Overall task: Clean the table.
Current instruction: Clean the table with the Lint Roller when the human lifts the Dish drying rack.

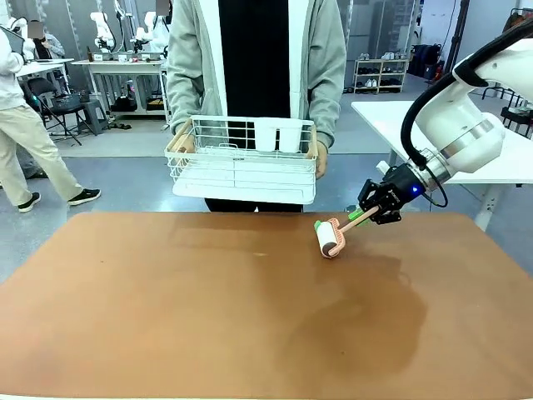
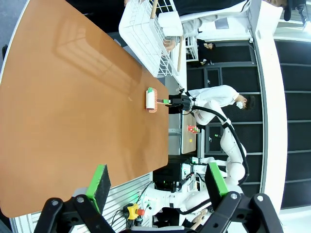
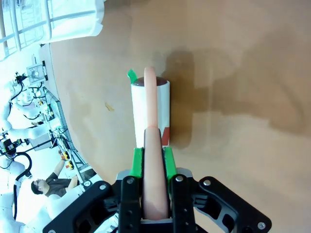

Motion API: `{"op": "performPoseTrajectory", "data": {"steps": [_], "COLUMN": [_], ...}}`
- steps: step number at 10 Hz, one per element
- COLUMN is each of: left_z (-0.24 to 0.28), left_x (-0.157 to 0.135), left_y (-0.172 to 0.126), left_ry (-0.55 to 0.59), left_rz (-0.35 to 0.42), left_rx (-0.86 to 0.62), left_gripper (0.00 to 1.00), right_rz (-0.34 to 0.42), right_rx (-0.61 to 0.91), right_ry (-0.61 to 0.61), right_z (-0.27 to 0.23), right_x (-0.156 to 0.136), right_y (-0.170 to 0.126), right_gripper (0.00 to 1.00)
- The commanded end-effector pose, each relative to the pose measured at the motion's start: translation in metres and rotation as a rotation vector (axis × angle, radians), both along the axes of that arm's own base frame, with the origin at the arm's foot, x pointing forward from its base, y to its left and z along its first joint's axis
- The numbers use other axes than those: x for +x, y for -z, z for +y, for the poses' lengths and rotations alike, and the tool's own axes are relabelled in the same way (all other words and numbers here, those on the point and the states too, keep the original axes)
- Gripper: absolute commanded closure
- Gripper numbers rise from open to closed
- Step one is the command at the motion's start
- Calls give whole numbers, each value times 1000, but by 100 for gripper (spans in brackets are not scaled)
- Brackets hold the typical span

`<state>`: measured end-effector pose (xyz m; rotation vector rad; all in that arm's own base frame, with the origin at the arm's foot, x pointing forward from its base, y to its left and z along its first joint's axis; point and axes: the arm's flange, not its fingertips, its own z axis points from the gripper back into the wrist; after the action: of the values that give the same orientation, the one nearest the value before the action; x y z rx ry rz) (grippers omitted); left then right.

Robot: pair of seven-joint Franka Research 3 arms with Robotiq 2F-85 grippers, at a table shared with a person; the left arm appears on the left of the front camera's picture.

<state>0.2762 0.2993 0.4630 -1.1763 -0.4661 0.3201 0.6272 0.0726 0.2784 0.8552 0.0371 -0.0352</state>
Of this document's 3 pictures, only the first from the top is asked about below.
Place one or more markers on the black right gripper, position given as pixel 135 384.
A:
pixel 401 187

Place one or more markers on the small white background robot arm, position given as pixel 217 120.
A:
pixel 100 25

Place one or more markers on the person's right forearm grey sleeve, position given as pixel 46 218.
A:
pixel 183 108

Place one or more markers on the large white background robot arm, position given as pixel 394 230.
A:
pixel 156 33

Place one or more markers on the person's left forearm grey sleeve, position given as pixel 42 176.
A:
pixel 329 116

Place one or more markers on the person's left hand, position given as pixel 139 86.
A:
pixel 322 160

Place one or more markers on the person's right hand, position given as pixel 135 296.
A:
pixel 187 143

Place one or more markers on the white side table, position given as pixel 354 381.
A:
pixel 375 121

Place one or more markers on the white plastic cup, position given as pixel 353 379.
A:
pixel 265 135
pixel 289 137

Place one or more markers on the wooden shoe rack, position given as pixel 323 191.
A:
pixel 381 74

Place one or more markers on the red fire extinguisher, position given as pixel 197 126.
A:
pixel 437 73

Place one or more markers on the black luggage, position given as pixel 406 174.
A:
pixel 424 58

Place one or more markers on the dark metal chair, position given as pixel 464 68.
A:
pixel 516 114

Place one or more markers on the person in grey cardigan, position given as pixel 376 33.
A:
pixel 254 62

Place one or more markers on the black slanted stand pole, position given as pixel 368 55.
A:
pixel 458 25

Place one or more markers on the hanging clothes on rack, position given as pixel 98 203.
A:
pixel 520 18

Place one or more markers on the black bag under workbench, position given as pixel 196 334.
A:
pixel 123 104

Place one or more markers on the white workbench with objects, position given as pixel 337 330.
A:
pixel 125 66

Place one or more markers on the grey step stool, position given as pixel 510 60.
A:
pixel 93 110

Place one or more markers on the white background desk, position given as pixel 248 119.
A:
pixel 54 62

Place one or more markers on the black folding chair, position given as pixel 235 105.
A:
pixel 41 87

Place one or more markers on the person in beige trousers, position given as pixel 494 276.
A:
pixel 25 125

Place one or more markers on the seated person grey jacket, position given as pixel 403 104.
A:
pixel 52 46

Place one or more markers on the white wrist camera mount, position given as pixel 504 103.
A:
pixel 383 166

